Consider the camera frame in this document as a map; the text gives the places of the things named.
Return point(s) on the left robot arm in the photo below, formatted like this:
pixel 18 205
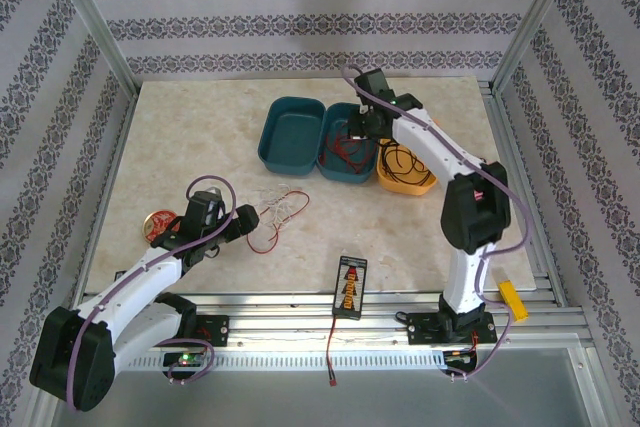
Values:
pixel 140 282

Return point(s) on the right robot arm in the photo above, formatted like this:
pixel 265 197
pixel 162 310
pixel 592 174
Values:
pixel 430 137

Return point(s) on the teal plastic bin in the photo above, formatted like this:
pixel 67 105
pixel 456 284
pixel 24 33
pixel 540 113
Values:
pixel 292 139
pixel 345 174

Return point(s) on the red round tin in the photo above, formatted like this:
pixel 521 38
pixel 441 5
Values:
pixel 157 224

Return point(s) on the orange plastic bin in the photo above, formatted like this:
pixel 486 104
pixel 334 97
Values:
pixel 400 189

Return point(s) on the black battery pack orange print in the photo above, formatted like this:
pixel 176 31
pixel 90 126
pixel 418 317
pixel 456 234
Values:
pixel 350 287

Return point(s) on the left controller board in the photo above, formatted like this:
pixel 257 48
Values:
pixel 185 360

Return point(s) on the controller board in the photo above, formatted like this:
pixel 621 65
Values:
pixel 185 360
pixel 457 357

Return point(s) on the grey metal panel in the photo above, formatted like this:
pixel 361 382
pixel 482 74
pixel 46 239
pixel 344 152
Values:
pixel 300 402

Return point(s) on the yellow block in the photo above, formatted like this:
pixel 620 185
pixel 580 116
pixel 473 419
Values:
pixel 512 299

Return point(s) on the right controller board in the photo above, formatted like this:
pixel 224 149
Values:
pixel 457 357

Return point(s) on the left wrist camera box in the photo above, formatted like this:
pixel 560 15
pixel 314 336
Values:
pixel 217 197

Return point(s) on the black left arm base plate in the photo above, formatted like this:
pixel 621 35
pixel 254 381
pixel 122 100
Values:
pixel 217 329

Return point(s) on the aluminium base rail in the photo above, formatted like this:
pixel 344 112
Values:
pixel 280 334

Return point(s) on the aluminium side rail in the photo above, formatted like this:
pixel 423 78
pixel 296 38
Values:
pixel 496 112
pixel 126 112

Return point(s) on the aluminium frame post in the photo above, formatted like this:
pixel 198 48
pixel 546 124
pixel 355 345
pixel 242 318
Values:
pixel 94 22
pixel 537 22

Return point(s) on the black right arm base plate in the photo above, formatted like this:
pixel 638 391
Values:
pixel 420 327

